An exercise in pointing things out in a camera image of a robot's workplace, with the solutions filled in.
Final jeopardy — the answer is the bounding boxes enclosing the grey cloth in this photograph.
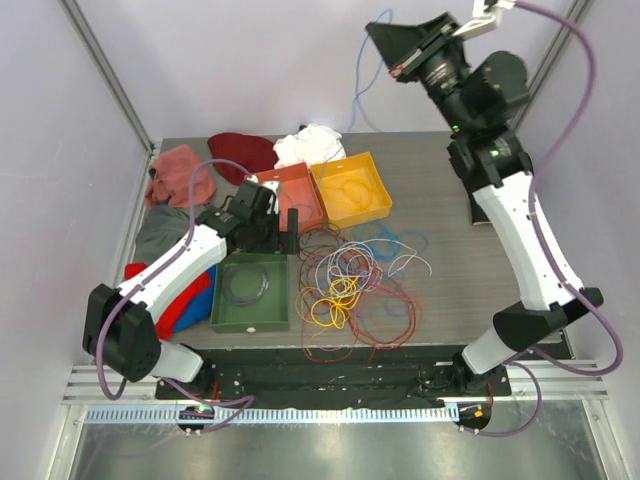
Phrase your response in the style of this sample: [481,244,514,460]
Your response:
[133,204,189,265]

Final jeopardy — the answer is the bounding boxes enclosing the right aluminium frame post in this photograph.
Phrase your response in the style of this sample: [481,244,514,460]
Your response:
[512,0,595,157]

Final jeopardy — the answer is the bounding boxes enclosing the dark red cloth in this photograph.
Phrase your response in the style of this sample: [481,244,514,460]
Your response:
[207,132,278,174]

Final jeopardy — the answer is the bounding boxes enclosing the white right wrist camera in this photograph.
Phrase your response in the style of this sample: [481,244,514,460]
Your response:
[454,0,516,40]

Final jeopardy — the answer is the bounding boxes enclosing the yellow plastic tray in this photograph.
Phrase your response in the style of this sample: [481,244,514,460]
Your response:
[311,152,393,229]

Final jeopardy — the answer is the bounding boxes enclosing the red cable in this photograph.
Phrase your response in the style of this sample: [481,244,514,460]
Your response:
[297,224,424,364]

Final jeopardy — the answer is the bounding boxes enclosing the pink cloth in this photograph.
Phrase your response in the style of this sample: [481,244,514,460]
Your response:
[144,144,216,210]

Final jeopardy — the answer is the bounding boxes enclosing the white slotted cable duct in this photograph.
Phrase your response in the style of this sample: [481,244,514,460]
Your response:
[85,403,459,425]

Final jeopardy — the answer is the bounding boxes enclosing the bright red cloth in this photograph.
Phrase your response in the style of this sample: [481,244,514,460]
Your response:
[155,273,204,340]

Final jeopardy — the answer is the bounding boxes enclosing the bright yellow cable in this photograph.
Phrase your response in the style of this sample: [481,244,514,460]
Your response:
[310,277,362,329]

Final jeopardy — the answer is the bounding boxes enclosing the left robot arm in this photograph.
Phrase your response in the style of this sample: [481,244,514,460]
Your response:
[82,178,298,399]

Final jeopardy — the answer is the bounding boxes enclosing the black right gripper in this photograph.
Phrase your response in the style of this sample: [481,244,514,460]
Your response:
[364,13,474,138]

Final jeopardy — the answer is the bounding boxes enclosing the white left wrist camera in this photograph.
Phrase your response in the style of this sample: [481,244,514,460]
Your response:
[245,175,281,198]

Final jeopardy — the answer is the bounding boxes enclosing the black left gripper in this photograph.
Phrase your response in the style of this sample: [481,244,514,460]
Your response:
[241,208,299,254]

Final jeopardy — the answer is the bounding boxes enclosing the blue cloth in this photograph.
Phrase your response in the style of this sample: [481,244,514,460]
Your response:
[173,266,217,333]

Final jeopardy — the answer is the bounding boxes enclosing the black bucket hat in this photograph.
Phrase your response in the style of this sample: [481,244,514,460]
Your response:
[468,195,491,226]

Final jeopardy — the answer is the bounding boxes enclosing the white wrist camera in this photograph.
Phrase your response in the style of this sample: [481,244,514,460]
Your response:
[454,0,516,40]
[245,175,281,198]

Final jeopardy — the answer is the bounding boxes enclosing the white cable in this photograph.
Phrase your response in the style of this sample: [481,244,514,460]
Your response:
[319,237,433,296]

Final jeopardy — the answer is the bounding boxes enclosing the white cloth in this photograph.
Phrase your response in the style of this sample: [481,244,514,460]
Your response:
[273,124,346,169]

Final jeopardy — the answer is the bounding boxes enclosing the grey coiled cable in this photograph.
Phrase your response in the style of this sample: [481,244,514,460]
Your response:
[222,265,269,305]

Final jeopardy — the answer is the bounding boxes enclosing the left aluminium frame post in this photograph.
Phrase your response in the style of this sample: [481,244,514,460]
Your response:
[59,0,155,154]

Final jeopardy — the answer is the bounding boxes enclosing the coral orange plastic tray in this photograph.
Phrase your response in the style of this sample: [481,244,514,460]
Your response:
[256,163,324,232]

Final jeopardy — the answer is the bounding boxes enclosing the orange yellow cable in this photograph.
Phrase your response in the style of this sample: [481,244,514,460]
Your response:
[296,279,361,326]

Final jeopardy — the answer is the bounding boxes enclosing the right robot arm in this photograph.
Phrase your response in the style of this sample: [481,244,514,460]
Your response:
[366,13,604,395]

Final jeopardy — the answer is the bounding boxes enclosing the brown cable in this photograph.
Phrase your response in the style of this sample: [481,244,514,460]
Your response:
[295,224,346,266]

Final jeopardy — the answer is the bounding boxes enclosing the green plastic tray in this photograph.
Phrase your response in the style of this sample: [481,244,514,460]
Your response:
[210,253,290,334]

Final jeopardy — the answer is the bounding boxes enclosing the aluminium frame post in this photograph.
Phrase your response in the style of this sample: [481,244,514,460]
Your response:
[59,0,155,154]
[512,0,595,157]

